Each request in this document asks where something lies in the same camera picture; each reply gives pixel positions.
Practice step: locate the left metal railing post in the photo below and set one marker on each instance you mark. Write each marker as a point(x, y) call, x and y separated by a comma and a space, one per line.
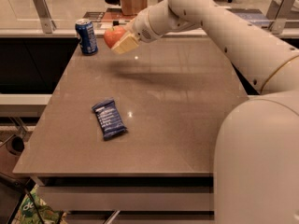
point(47, 23)

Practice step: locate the green patterned bag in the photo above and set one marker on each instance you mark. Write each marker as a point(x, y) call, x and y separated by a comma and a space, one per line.
point(33, 210)

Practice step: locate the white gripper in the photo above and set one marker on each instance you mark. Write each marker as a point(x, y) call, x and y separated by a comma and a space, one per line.
point(142, 28)

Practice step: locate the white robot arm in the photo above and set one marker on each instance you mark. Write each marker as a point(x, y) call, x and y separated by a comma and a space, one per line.
point(256, 160)

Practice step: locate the blue snack bar wrapper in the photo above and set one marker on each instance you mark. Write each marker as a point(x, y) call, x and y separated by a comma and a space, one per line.
point(109, 119)

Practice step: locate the grey table drawer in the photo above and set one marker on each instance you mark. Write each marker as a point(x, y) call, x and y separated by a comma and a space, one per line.
point(127, 198)

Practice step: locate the red apple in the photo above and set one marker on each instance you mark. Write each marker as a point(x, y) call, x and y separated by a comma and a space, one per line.
point(113, 34)

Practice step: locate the blue pepsi can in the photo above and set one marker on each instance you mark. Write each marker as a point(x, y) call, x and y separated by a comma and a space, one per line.
point(86, 36)

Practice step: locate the right metal railing post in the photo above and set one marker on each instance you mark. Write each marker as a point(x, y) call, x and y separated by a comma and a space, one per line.
point(278, 23)

